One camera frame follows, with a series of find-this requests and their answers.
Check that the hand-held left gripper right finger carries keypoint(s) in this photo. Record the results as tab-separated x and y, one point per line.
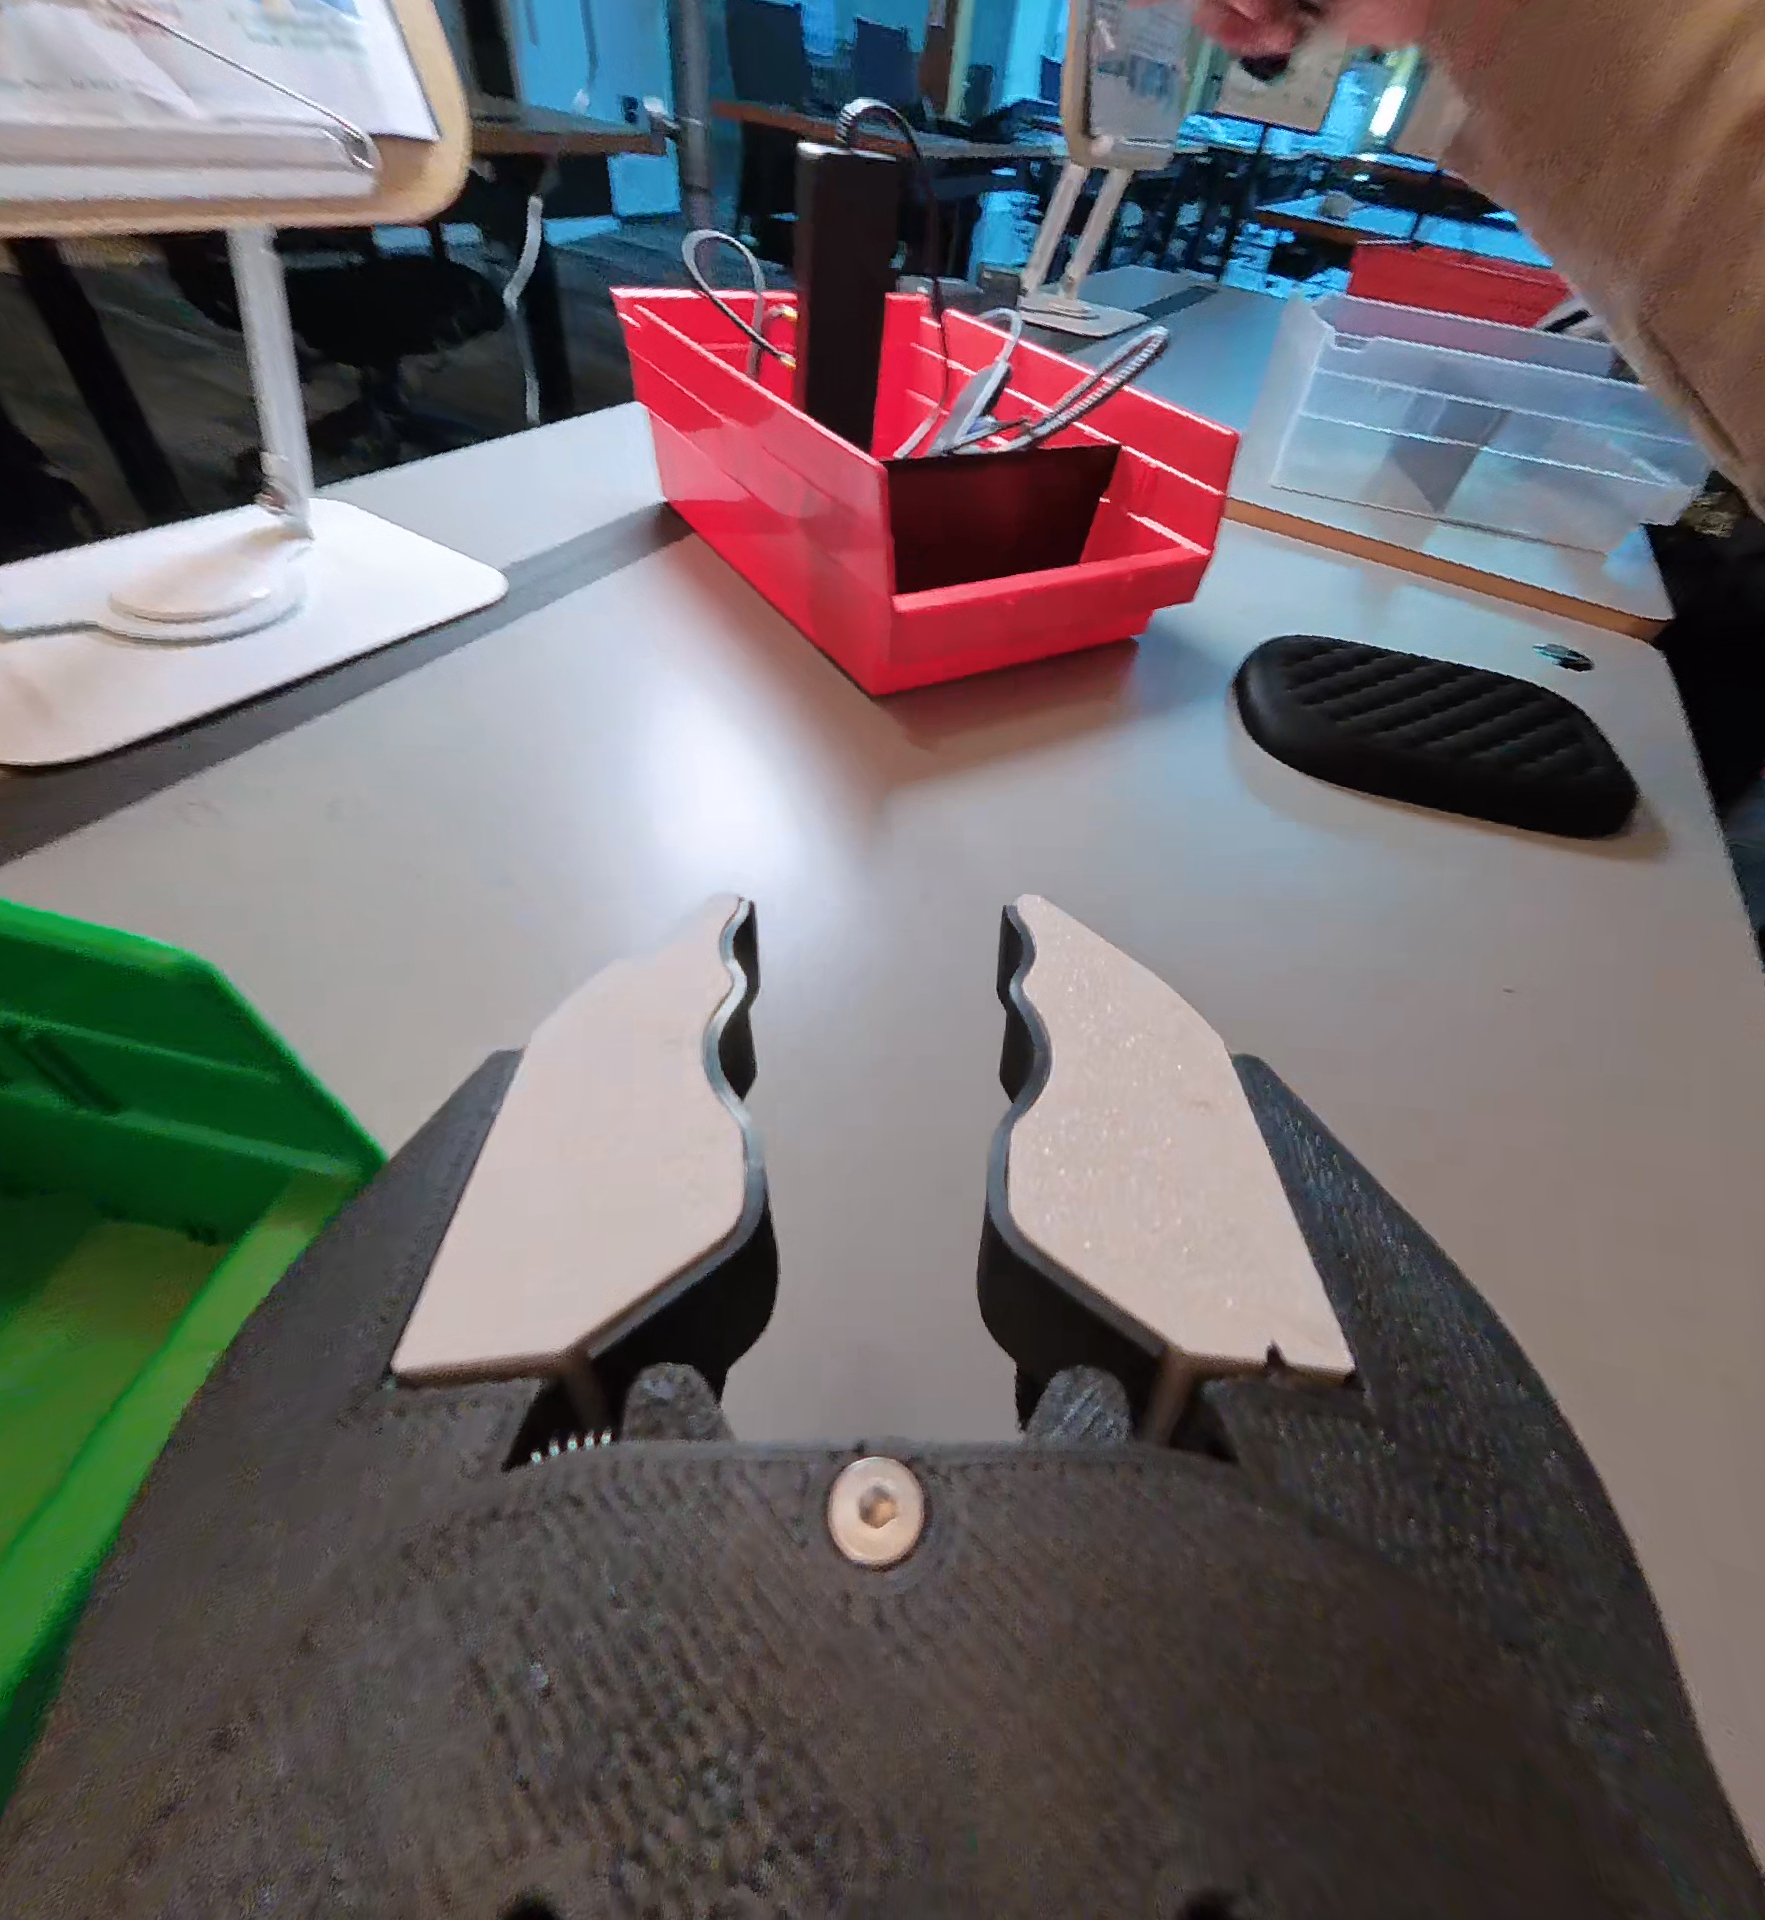
1152	1169

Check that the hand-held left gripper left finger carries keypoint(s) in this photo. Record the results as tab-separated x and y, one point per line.
597	1169

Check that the green plastic bin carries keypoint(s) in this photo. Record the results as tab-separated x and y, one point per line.
73	1140

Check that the red plastic bin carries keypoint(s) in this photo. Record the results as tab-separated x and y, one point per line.
763	494

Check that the black multiport usb hub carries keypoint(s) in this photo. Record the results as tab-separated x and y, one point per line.
845	271

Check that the person's right forearm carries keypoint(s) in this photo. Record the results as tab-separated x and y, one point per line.
1648	224

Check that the person's right hand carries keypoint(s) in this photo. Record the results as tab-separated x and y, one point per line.
1318	22

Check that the black wrist rest pad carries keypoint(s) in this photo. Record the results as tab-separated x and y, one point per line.
1423	734

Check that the black bin divider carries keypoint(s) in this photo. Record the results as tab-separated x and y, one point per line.
995	517

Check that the white document stand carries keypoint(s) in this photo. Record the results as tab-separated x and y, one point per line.
1085	312
223	600

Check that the clear plastic organizer tray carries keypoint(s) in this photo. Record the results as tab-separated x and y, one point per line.
1423	435

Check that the red plastic crate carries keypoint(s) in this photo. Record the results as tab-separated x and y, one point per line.
1453	285

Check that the printed instruction sheet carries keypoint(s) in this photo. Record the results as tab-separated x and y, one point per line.
73	59

